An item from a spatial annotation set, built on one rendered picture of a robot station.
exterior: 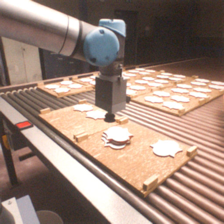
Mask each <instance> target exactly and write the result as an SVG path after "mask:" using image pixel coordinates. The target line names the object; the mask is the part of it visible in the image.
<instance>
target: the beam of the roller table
mask: <svg viewBox="0 0 224 224"><path fill-rule="evenodd" d="M0 117H1V118H2V119H3V120H4V121H5V122H6V123H7V124H8V125H9V126H10V128H11V129H12V130H13V131H14V132H15V133H16V134H17V135H18V136H19V137H20V139H21V140H22V141H23V142H24V143H25V144H26V145H27V146H28V147H29V149H30V150H31V151H32V152H34V154H35V155H36V156H37V157H38V158H39V159H40V161H41V162H42V163H43V164H44V165H45V166H46V167H47V168H48V169H49V170H50V171H51V172H52V173H53V174H54V176H55V177H56V178H57V179H58V180H59V181H60V182H61V184H62V185H63V186H65V188H66V189H67V190H68V191H69V192H70V194H72V195H73V196H74V197H75V199H76V200H77V201H78V202H79V203H80V204H81V205H82V206H83V207H84V208H85V210H86V211H87V212H88V213H89V214H90V215H91V216H92V217H93V218H94V219H95V220H96V221H97V222H98V223H99V224H152V223H151V222H150V221H149V220H148V219H146V218H145V217H144V216H143V215H142V214H141V213H139V212H138V211H137V210H135V209H134V208H133V207H132V206H131V205H129V204H128V203H127V202H126V201H125V200H123V199H122V198H121V197H120V196H119V195H118V194H116V193H115V192H113V191H112V190H111V189H110V188H109V187H108V186H107V185H105V184H104V183H103V182H101V181H100V180H99V179H98V178H97V177H96V176H94V175H93V174H92V173H90V171H88V170H87V169H86V168H85V167H83V166H82V165H81V164H80V163H79V162H78V161H76V160H75V159H73V158H72V156H70V155H69V154H68V153H67V152H65V151H64V150H63V149H62V148H61V147H59V146H58V145H57V144H56V143H55V142H54V141H53V140H51V139H50V138H48V136H47V135H45V134H44V133H43V132H42V131H40V130H39V129H38V128H37V127H36V126H34V127H32V128H29V129H25V130H23V131H19V129H18V128H16V127H15V124H16V123H18V122H23V121H26V120H28V119H26V118H25V117H24V116H23V115H21V113H19V112H18V111H17V110H15V109H14V108H13V107H12V106H11V105H10V104H9V103H7V102H6V101H4V100H3V98H1V97H0Z"/></svg>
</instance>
